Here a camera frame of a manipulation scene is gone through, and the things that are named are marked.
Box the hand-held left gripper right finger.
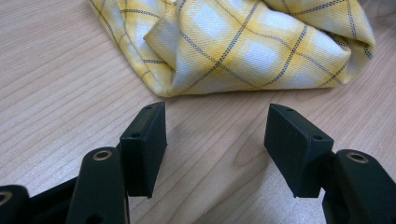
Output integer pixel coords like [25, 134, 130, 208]
[263, 103, 334, 199]

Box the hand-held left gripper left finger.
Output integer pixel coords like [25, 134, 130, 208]
[120, 101, 168, 199]

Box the yellow plaid shirt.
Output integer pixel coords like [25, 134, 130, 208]
[89, 0, 376, 98]

